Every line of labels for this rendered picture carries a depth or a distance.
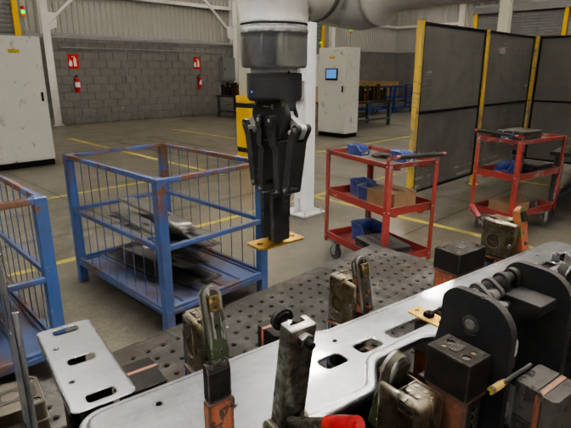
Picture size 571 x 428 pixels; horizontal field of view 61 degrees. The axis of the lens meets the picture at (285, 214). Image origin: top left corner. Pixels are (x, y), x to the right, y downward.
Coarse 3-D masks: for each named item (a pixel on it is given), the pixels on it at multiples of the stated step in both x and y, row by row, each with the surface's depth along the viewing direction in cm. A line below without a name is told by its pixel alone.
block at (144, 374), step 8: (144, 360) 88; (152, 360) 88; (128, 368) 86; (136, 368) 86; (144, 368) 86; (152, 368) 86; (128, 376) 84; (136, 376) 84; (144, 376) 84; (152, 376) 84; (160, 376) 84; (136, 384) 82; (144, 384) 82; (152, 384) 82; (160, 384) 82; (136, 392) 80; (120, 400) 87
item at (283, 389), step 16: (272, 320) 57; (288, 320) 56; (304, 320) 55; (288, 336) 53; (304, 336) 54; (288, 352) 54; (304, 352) 56; (288, 368) 55; (304, 368) 57; (288, 384) 56; (304, 384) 58; (288, 400) 57; (304, 400) 59; (272, 416) 60; (288, 416) 58
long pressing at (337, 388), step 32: (512, 256) 133; (544, 256) 132; (448, 288) 113; (352, 320) 99; (384, 320) 98; (256, 352) 87; (320, 352) 87; (352, 352) 87; (384, 352) 87; (192, 384) 78; (256, 384) 78; (320, 384) 78; (352, 384) 78; (96, 416) 71; (128, 416) 71; (160, 416) 71; (192, 416) 71; (256, 416) 71; (320, 416) 71
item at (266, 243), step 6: (294, 234) 74; (252, 240) 72; (258, 240) 72; (264, 240) 72; (270, 240) 72; (282, 240) 72; (288, 240) 72; (294, 240) 72; (252, 246) 70; (258, 246) 69; (264, 246) 69; (270, 246) 69; (276, 246) 70
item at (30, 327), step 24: (24, 192) 231; (0, 216) 282; (48, 216) 220; (48, 240) 222; (48, 264) 225; (24, 288) 220; (48, 288) 227; (0, 312) 276; (24, 312) 274; (48, 312) 233; (0, 336) 251; (24, 336) 251; (0, 360) 230
